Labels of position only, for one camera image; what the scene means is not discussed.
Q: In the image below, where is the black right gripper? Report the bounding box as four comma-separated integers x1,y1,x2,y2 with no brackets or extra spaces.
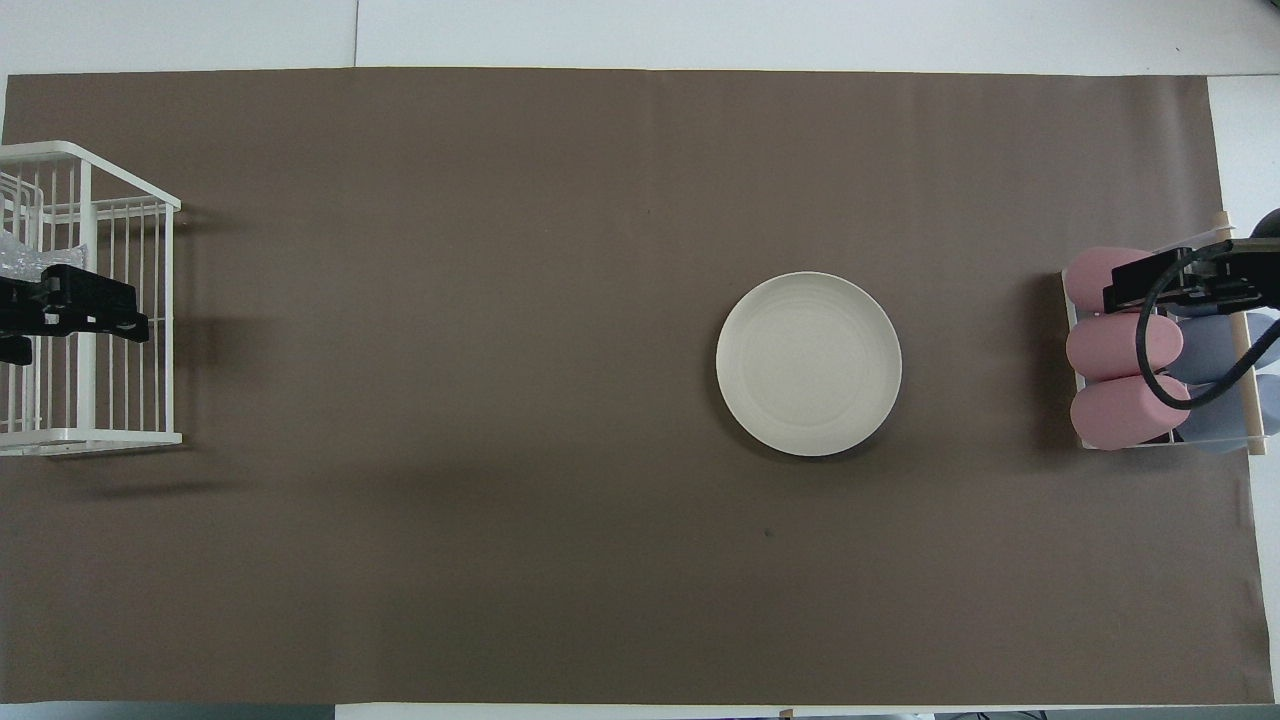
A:
1103,238,1280,313

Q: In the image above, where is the silver mesh scrubbing sponge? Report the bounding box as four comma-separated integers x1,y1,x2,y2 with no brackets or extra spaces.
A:
0,232,89,283

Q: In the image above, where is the white round plate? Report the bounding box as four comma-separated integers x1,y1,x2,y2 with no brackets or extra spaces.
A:
715,271,903,458

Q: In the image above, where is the brown paper table mat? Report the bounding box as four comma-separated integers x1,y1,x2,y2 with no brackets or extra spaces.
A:
0,67,1276,706

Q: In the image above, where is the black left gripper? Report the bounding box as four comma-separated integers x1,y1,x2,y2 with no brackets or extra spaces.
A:
0,264,151,366

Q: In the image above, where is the wooden rack tray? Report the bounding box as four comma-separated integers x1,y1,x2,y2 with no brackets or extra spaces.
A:
1060,210,1269,457

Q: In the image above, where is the white wire dish rack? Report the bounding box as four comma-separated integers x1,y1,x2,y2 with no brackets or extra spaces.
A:
0,140,183,458

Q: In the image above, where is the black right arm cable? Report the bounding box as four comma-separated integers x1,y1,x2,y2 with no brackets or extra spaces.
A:
1138,240,1280,409

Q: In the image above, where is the pink plastic cup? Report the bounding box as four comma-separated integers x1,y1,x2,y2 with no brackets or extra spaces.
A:
1066,313,1184,381
1063,247,1161,313
1070,375,1193,451

